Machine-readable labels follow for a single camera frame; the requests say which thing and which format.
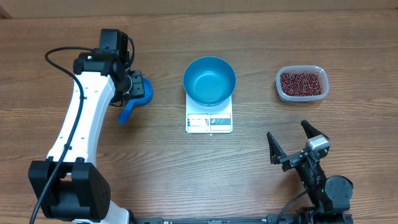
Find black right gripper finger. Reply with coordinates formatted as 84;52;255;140
300;119;329;140
267;132;286;164

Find blue plastic measuring scoop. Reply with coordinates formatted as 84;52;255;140
118;78;153;124

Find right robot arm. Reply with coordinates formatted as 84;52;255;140
267;120;353;224

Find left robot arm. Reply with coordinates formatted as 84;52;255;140
28;29;153;223

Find white digital kitchen scale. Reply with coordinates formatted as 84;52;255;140
185;95;233;134

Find teal metal bowl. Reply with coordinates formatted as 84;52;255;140
183;56;237;107

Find clear plastic food container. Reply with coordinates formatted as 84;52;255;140
275;65;330;103

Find red beans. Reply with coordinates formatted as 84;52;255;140
280;72;322;96

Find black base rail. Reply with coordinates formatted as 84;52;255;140
132;214;278;224

